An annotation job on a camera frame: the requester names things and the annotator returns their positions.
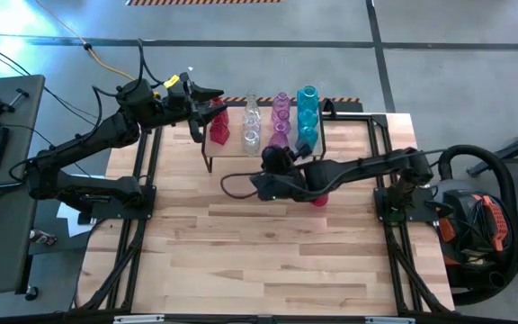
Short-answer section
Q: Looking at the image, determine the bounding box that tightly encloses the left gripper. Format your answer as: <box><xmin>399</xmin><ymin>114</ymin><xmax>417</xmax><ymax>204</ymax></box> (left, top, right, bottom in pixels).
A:
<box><xmin>150</xmin><ymin>79</ymin><xmax>228</xmax><ymax>130</ymax></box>

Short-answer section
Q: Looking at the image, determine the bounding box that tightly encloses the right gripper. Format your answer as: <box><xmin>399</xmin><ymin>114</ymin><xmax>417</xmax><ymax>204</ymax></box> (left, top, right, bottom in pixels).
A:
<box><xmin>248</xmin><ymin>142</ymin><xmax>313</xmax><ymax>203</ymax></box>

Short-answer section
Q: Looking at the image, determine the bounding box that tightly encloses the teal textured glass vase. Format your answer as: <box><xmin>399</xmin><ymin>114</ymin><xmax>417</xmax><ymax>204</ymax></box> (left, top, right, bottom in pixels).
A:
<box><xmin>297</xmin><ymin>109</ymin><xmax>319</xmax><ymax>131</ymax></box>
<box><xmin>296</xmin><ymin>85</ymin><xmax>320</xmax><ymax>114</ymax></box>
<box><xmin>295</xmin><ymin>125</ymin><xmax>320</xmax><ymax>152</ymax></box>

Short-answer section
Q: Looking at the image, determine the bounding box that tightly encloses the red glass bottle vase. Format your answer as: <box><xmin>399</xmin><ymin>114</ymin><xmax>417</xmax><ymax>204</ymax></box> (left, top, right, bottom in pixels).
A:
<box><xmin>210</xmin><ymin>96</ymin><xmax>230</xmax><ymax>127</ymax></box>
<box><xmin>209</xmin><ymin>123</ymin><xmax>232</xmax><ymax>147</ymax></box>

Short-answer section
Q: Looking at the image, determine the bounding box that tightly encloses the pink conical glass vase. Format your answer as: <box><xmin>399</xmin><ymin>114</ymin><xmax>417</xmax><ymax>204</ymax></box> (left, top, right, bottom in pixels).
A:
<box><xmin>267</xmin><ymin>121</ymin><xmax>292</xmax><ymax>149</ymax></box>

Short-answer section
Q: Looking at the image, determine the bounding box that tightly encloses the purple swirl glass vase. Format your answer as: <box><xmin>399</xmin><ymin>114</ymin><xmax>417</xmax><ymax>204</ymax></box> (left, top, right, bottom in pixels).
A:
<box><xmin>272</xmin><ymin>109</ymin><xmax>292</xmax><ymax>130</ymax></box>

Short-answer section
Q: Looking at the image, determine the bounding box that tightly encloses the clear flared glass vase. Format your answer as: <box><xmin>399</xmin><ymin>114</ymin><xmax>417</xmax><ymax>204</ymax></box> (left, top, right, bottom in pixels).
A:
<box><xmin>244</xmin><ymin>91</ymin><xmax>262</xmax><ymax>119</ymax></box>

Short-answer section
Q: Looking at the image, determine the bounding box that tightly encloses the clear faceted glass vase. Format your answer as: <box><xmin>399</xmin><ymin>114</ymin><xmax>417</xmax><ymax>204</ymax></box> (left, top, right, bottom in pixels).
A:
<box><xmin>242</xmin><ymin>112</ymin><xmax>262</xmax><ymax>134</ymax></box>

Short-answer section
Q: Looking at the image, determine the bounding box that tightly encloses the purple ribbed glass vase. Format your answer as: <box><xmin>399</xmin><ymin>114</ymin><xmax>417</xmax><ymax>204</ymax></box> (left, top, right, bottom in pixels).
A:
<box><xmin>271</xmin><ymin>92</ymin><xmax>292</xmax><ymax>118</ymax></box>

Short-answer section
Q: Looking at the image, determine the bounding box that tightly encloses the clear wide glass vase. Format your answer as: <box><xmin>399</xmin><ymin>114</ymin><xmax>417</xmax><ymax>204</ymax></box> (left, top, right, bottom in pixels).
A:
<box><xmin>241</xmin><ymin>129</ymin><xmax>262</xmax><ymax>158</ymax></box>

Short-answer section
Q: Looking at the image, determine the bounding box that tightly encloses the white paper sheet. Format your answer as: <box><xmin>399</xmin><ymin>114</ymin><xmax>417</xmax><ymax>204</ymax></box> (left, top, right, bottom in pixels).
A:
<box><xmin>56</xmin><ymin>201</ymin><xmax>94</xmax><ymax>239</ymax></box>

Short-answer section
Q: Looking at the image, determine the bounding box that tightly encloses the black and orange device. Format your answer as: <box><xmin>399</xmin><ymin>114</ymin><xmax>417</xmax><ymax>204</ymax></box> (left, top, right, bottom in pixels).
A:
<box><xmin>436</xmin><ymin>188</ymin><xmax>512</xmax><ymax>271</ymax></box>

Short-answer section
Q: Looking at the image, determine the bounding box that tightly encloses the small dark bottle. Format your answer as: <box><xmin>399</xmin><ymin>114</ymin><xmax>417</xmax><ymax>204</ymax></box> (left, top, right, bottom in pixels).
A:
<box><xmin>28</xmin><ymin>228</ymin><xmax>58</xmax><ymax>248</ymax></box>

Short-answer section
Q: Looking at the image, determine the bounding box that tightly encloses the wooden shelf black metal frame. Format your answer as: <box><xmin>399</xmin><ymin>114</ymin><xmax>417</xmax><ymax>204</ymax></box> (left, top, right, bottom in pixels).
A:
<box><xmin>200</xmin><ymin>102</ymin><xmax>327</xmax><ymax>175</ymax></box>

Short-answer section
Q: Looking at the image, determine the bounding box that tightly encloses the black metal table frame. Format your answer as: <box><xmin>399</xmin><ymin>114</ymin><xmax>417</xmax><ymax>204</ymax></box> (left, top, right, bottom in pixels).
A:
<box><xmin>76</xmin><ymin>110</ymin><xmax>456</xmax><ymax>316</ymax></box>

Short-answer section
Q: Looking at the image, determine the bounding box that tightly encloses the yellow extension cable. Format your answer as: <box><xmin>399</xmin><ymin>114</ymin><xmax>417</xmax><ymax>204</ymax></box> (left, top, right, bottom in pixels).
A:
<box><xmin>33</xmin><ymin>0</ymin><xmax>161</xmax><ymax>100</ymax></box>

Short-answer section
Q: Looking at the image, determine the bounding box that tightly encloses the silver metal bracket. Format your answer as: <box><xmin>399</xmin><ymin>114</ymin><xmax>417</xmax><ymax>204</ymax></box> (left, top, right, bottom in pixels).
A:
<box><xmin>365</xmin><ymin>316</ymin><xmax>416</xmax><ymax>324</ymax></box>
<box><xmin>113</xmin><ymin>314</ymin><xmax>165</xmax><ymax>324</ymax></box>

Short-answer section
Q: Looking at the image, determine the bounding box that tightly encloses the thin black floor cable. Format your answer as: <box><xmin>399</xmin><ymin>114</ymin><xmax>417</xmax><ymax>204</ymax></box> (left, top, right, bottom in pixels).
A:
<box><xmin>0</xmin><ymin>51</ymin><xmax>119</xmax><ymax>139</ymax></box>

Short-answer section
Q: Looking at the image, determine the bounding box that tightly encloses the thick black hose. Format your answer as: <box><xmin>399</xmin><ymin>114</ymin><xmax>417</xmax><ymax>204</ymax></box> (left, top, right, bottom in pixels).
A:
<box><xmin>438</xmin><ymin>143</ymin><xmax>518</xmax><ymax>307</ymax></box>

